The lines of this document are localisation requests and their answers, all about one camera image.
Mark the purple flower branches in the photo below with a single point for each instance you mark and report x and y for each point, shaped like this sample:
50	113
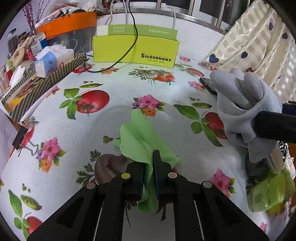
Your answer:
32	16

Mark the clear lidded dark container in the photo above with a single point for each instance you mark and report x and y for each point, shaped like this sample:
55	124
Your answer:
269	166

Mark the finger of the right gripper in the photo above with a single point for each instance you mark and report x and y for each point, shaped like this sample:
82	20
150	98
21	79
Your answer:
289	107
275	126

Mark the heart pattern curtain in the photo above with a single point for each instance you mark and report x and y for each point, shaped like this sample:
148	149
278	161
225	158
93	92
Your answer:
259	42

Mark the striped cardboard tray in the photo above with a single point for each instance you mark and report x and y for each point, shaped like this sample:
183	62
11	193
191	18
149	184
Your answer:
30	88

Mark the green Shishangnx box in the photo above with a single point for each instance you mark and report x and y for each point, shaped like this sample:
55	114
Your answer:
141	44

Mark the blue white tissue pack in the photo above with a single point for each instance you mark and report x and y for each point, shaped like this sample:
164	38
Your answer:
52	58

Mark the orange box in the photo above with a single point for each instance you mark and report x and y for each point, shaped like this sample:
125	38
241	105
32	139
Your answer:
68	23

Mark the black smartphone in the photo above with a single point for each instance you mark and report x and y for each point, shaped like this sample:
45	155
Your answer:
207	84

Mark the green plastic jar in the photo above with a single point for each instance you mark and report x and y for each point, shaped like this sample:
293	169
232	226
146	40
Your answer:
270	192

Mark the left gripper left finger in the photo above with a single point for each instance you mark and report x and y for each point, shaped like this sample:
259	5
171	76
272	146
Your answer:
111	199

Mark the light green cloth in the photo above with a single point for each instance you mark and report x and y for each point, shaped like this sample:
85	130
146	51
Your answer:
138	140

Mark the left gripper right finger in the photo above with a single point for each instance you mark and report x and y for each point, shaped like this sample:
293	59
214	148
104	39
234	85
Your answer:
173	188

